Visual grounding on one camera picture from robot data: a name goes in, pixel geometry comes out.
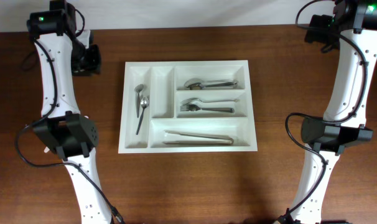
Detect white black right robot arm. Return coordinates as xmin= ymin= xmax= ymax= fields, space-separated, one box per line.
xmin=276 ymin=0 xmax=377 ymax=223

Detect white plastic cutlery tray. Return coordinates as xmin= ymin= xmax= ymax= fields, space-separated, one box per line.
xmin=118 ymin=60 xmax=258 ymax=154

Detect black left camera cable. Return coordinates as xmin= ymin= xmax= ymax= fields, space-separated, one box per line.
xmin=14 ymin=7 xmax=126 ymax=224

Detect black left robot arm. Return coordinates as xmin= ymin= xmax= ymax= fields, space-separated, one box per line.
xmin=27 ymin=1 xmax=114 ymax=223

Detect metal tongs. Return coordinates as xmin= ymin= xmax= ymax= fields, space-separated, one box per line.
xmin=162 ymin=131 xmax=235 ymax=146

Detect dark-handled metal fork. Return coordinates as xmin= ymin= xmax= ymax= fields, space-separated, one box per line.
xmin=179 ymin=104 xmax=235 ymax=113

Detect large metal spoon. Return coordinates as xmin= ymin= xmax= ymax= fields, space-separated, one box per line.
xmin=187 ymin=82 xmax=238 ymax=90
xmin=184 ymin=78 xmax=238 ymax=88

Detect small teaspoon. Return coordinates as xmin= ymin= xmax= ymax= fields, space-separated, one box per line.
xmin=134 ymin=84 xmax=144 ymax=118
xmin=136 ymin=96 xmax=149 ymax=135

